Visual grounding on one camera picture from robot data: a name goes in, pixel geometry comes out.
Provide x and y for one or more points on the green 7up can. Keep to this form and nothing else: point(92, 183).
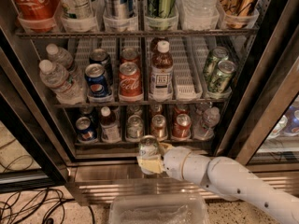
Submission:
point(135, 127)
point(148, 146)

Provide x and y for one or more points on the green bottle top shelf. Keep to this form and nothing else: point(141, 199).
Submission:
point(160, 11)

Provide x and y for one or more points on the clear plastic bin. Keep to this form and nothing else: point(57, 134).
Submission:
point(180, 208)

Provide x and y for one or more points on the clear water bottle bottom shelf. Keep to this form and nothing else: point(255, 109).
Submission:
point(207, 123)

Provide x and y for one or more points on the green 7up can behind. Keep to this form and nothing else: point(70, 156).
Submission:
point(135, 127)

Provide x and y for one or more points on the red coca-cola can middle front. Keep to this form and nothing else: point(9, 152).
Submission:
point(130, 80)

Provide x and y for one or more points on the gold cans top shelf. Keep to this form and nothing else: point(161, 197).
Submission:
point(237, 14)

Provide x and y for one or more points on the clear water bottle middle rear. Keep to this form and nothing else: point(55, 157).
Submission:
point(63, 57)

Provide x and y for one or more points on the green can middle rear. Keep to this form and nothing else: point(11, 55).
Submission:
point(214, 56)

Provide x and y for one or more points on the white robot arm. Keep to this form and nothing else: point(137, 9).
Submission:
point(222, 176)

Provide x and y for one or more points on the red coke can middle rear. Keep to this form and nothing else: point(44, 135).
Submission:
point(130, 55)

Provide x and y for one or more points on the brown soda can bottom front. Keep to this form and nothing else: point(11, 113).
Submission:
point(158, 127)

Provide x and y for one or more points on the clear water bottle middle front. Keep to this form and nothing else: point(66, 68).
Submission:
point(60, 81)

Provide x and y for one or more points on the clear bottle top shelf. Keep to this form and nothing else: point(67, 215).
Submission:
point(199, 15)

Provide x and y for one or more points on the dark pepsi can middle rear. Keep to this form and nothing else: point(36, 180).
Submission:
point(102, 57)

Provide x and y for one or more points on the green can middle front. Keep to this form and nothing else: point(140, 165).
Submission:
point(221, 76)

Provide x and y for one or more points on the large coca-cola bottle top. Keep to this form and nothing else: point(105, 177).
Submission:
point(38, 16)

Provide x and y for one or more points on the blue pepsi can bottom shelf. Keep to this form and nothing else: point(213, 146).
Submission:
point(85, 129)

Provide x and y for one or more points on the green 7up can front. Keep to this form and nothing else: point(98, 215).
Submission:
point(148, 146)

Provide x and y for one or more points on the brown tea bottle shelf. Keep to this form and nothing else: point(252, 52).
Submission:
point(161, 72)
point(109, 126)

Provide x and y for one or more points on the brown tea bottle middle shelf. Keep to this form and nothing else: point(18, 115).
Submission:
point(161, 72)

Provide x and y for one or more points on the red coke can bottom front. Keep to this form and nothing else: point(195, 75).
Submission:
point(182, 125)

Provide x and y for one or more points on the silver blue can top shelf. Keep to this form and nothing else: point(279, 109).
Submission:
point(119, 9)

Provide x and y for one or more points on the glass fridge door right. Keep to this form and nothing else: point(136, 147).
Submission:
point(266, 86)

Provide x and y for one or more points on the brown tea bottle bottom shelf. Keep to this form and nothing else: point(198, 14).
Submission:
point(109, 126)

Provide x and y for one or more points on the red coke can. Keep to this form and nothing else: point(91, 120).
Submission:
point(182, 125)
point(130, 55)

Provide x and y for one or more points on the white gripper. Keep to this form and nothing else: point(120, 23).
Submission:
point(173, 162)

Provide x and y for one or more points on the blue pepsi can middle front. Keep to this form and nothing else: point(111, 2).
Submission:
point(95, 75)

